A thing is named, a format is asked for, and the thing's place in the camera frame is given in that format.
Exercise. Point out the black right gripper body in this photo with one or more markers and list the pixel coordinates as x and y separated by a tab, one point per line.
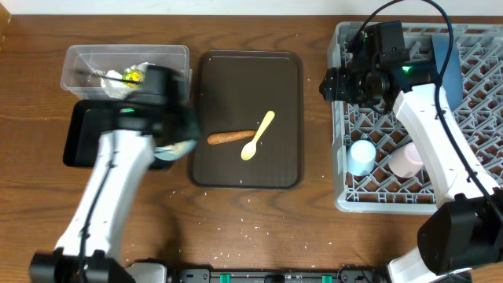
345	85

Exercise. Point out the light blue plastic cup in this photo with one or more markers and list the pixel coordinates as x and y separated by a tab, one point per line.
361	158

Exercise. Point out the pink plastic cup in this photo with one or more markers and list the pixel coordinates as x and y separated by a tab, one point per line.
405	162

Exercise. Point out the dark blue plate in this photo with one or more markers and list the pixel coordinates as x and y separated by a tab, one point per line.
452	79

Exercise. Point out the yellow plastic spoon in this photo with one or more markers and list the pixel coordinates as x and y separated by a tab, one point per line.
249	149

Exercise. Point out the orange brown food piece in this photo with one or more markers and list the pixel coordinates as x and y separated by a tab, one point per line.
224	137

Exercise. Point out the light blue bowl with rice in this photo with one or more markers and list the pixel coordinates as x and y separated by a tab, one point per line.
175	151

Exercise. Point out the colourful snack wrapper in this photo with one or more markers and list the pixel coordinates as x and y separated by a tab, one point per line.
133	77

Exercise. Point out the white paper napkin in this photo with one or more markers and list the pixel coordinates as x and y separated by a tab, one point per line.
114	84

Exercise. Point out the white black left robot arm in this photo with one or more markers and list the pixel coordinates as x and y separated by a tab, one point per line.
89	249

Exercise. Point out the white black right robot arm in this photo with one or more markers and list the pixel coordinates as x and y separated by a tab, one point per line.
466	230

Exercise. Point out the grey plastic dishwasher rack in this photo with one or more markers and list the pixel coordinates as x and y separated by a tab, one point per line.
479	116

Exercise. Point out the clear plastic waste bin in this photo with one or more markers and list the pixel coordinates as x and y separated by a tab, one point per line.
83	65

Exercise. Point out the dark brown serving tray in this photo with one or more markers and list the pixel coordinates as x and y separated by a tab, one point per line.
234	92

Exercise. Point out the black rectangular tray bin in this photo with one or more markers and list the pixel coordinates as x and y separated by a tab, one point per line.
109	128

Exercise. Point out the black rail at table edge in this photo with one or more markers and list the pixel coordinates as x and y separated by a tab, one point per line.
209	274

